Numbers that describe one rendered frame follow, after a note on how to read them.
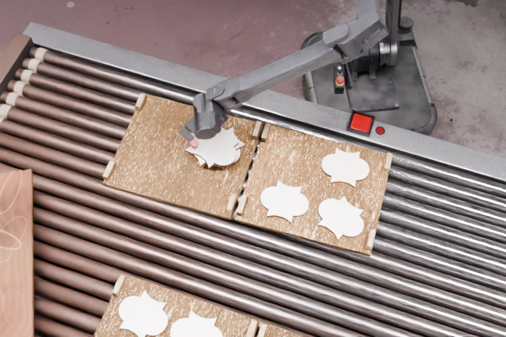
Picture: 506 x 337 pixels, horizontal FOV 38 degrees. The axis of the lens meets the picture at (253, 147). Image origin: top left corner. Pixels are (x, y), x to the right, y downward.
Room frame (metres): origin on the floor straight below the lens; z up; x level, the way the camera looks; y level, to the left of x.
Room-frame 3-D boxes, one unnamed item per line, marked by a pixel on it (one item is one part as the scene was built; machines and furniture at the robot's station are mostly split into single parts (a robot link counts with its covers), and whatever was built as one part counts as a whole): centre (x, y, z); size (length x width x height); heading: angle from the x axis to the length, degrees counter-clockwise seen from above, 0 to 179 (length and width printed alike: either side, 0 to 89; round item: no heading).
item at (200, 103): (1.17, 0.14, 1.17); 0.07 x 0.06 x 0.07; 7
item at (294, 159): (1.05, -0.19, 0.93); 0.41 x 0.35 x 0.02; 75
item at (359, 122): (1.28, -0.35, 0.92); 0.06 x 0.06 x 0.01; 71
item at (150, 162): (1.16, 0.21, 0.93); 0.41 x 0.35 x 0.02; 74
